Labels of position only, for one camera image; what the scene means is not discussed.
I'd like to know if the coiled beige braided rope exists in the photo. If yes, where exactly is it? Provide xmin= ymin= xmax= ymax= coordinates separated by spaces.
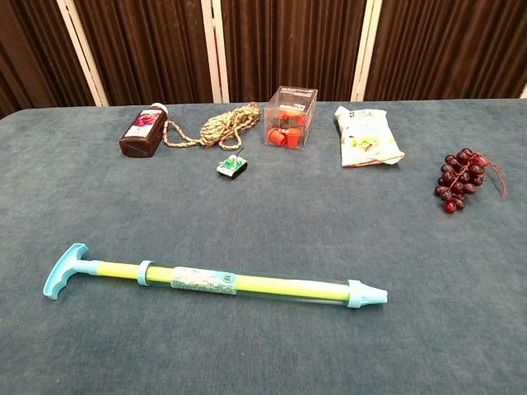
xmin=162 ymin=101 xmax=262 ymax=151

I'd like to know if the white snack bag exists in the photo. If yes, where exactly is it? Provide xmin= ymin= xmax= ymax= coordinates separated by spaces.
xmin=333 ymin=105 xmax=406 ymax=169

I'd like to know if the dark red plastic grape bunch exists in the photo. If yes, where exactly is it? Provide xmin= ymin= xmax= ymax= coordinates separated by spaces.
xmin=433 ymin=147 xmax=508 ymax=215

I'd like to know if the clear box with red cups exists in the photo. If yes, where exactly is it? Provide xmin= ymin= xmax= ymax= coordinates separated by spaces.
xmin=263 ymin=85 xmax=319 ymax=152

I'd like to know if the brown curtain screen panel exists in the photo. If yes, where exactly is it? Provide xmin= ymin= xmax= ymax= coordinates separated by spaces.
xmin=212 ymin=0 xmax=374 ymax=104
xmin=0 ymin=0 xmax=98 ymax=120
xmin=361 ymin=0 xmax=527 ymax=102
xmin=68 ymin=0 xmax=216 ymax=106

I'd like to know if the dark red juice bottle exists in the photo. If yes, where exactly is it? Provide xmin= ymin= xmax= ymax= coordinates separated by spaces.
xmin=119 ymin=103 xmax=170 ymax=159

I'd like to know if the yellow-green clear tube water squirter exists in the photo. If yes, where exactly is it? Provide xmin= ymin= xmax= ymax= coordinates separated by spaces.
xmin=138 ymin=258 xmax=389 ymax=309

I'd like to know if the blue yellow water pump toy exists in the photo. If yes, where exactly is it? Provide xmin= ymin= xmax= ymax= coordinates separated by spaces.
xmin=42 ymin=242 xmax=350 ymax=304

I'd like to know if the blue carpet table cover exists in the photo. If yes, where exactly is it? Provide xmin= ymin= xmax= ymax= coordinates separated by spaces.
xmin=0 ymin=98 xmax=527 ymax=395

